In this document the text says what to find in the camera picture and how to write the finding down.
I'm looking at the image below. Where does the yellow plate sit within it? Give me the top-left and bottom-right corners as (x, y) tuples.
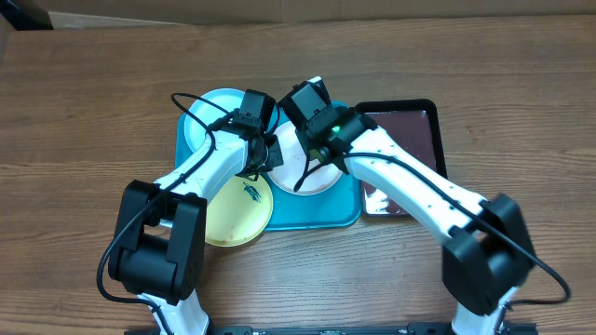
(205, 177), (274, 248)

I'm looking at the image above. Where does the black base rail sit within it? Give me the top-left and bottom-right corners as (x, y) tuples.
(123, 322), (539, 335)

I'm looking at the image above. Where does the white plate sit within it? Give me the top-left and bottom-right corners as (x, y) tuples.
(268, 121), (343, 195)

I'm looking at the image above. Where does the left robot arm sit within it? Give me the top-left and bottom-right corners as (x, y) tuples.
(96, 90), (282, 334)

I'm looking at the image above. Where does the light blue plate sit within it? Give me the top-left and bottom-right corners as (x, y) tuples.
(183, 87), (248, 153)

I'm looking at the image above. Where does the cardboard sheet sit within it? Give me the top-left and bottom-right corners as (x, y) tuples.
(37, 0), (595, 24)

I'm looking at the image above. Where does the teal plastic tray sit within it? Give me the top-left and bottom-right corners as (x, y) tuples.
(174, 114), (361, 232)

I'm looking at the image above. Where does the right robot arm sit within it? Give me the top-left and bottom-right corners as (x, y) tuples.
(279, 77), (535, 334)

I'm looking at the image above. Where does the black tray with red liquid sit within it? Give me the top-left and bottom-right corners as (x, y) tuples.
(356, 99), (448, 218)

